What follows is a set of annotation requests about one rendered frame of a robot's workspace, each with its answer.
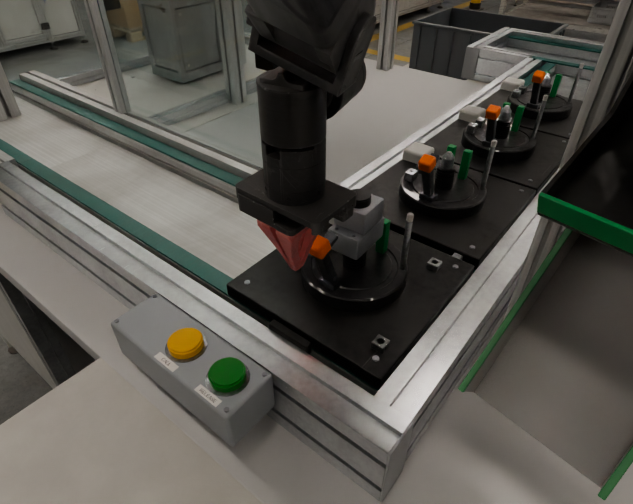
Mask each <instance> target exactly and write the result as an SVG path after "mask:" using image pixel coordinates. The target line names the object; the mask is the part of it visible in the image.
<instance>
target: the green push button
mask: <svg viewBox="0 0 633 504"><path fill-rule="evenodd" d="M208 378H209V382H210V385H211V387H212V388H213V389H215V390H216V391H218V392H223V393H227V392H232V391H235V390H237V389H238V388H240V387H241V386H242V385H243V383H244V382H245V380H246V368H245V365H244V364H243V362H242V361H241V360H239V359H237V358H233V357H227V358H222V359H220V360H218V361H216V362H215V363H214V364H213V365H212V366H211V367H210V369H209V372H208Z"/></svg>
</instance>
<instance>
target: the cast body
mask: <svg viewBox="0 0 633 504"><path fill-rule="evenodd" d="M352 190H353V191H355V192H356V193H357V196H356V206H355V207H354V211H353V216H351V217H350V218H349V219H348V220H346V221H345V222H341V221H339V220H337V219H335V218H334V223H335V224H333V225H332V226H331V227H330V228H329V229H328V231H329V232H331V233H333V234H336V235H338V240H337V241H336V242H335V243H334V245H333V246H332V247H331V249H332V250H334V251H336V252H339V253H341V254H343V255H345V256H348V257H350V258H352V259H354V260H358V259H359V258H360V257H361V256H362V255H363V254H364V253H365V252H366V251H367V250H368V249H369V248H370V247H371V246H372V245H373V244H374V243H375V242H376V241H377V240H379V239H380V238H381V237H382V235H383V228H384V219H385V218H384V217H383V207H384V199H383V198H381V197H378V196H375V195H373V194H370V193H369V192H368V191H367V190H364V189H352Z"/></svg>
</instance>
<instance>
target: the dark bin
mask: <svg viewBox="0 0 633 504"><path fill-rule="evenodd" d="M537 212H538V215H540V216H542V217H544V218H546V219H549V220H551V221H553V222H555V223H557V224H560V225H562V226H564V227H566V228H569V229H571V230H573V231H575V232H578V233H580V234H582V235H584V236H587V237H589V238H591V239H593V240H595V241H598V242H600V243H602V244H604V245H607V246H609V247H611V248H613V249H616V250H618V251H620V252H622V253H625V254H627V255H629V256H631V257H633V71H632V73H631V75H630V76H629V78H628V80H627V82H626V83H625V85H624V87H623V89H622V91H621V92H620V94H619V96H618V98H617V99H616V101H615V103H614V105H613V106H612V108H611V110H610V112H609V113H608V114H607V116H606V117H605V118H604V119H603V120H602V121H601V123H600V124H599V125H598V126H597V127H596V128H595V130H594V131H593V132H592V133H591V134H590V135H589V137H588V138H587V139H586V140H585V141H584V142H583V144H582V145H581V146H580V147H579V148H578V149H577V151H576V152H575V153H574V154H573V155H572V156H571V158H570V159H569V160H568V161H567V162H566V163H565V165H564V166H563V167H562V168H561V169H560V170H559V172H558V173H557V174H556V175H555V176H554V177H553V179H552V180H551V181H550V182H549V183H548V184H547V186H546V187H545V188H544V189H543V190H542V191H541V193H540V194H539V195H538V206H537Z"/></svg>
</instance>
